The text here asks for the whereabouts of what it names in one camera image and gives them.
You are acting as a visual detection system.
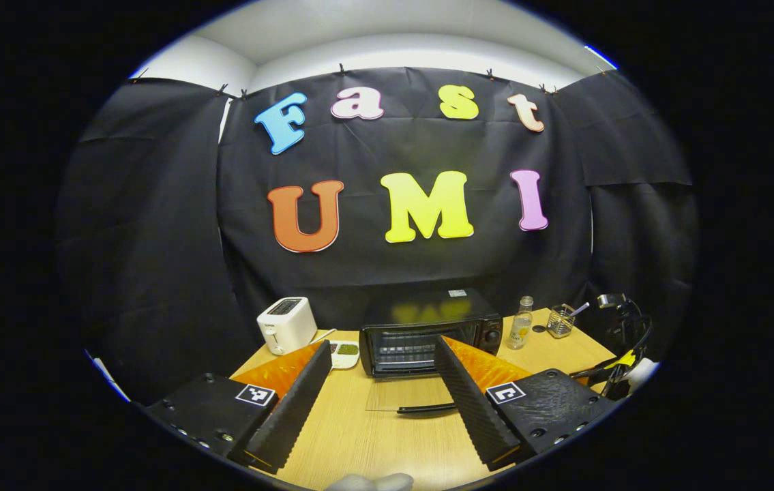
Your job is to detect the white toaster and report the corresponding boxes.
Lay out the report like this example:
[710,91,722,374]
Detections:
[256,297,318,356]

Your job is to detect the clear glass bottle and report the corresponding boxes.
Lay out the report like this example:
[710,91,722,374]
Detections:
[506,296,535,351]

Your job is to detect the small white dish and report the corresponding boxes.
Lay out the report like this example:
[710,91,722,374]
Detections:
[329,340,360,370]

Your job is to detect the black electric oven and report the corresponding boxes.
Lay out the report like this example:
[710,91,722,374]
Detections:
[359,290,503,415]

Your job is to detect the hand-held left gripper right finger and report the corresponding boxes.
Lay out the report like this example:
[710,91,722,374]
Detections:
[434,336,619,473]

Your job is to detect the wire mesh holder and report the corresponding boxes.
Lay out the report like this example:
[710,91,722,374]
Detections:
[547,304,576,339]

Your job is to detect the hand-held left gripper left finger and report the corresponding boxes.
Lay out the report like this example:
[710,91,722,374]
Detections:
[145,340,333,476]

